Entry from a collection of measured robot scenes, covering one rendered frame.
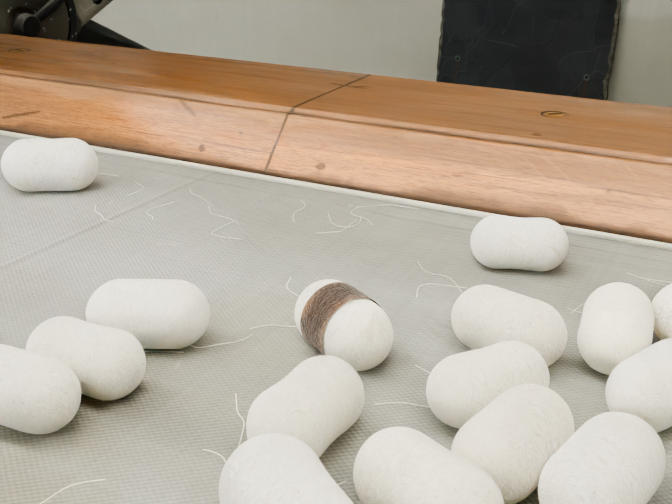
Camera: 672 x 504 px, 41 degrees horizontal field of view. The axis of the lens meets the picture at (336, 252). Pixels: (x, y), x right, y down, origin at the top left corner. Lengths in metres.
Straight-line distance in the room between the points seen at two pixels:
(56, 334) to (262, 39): 2.51
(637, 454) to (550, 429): 0.02
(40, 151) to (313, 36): 2.27
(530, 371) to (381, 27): 2.33
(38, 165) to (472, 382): 0.22
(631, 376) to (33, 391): 0.14
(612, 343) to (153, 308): 0.12
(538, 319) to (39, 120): 0.31
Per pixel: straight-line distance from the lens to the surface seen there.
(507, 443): 0.19
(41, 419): 0.22
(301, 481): 0.17
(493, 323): 0.24
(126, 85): 0.46
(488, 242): 0.30
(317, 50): 2.63
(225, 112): 0.42
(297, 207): 0.36
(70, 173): 0.38
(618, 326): 0.24
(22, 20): 0.89
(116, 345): 0.22
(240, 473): 0.17
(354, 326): 0.23
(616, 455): 0.19
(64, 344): 0.23
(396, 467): 0.18
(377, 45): 2.54
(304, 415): 0.19
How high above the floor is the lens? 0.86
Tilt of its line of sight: 23 degrees down
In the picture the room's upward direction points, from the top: 1 degrees clockwise
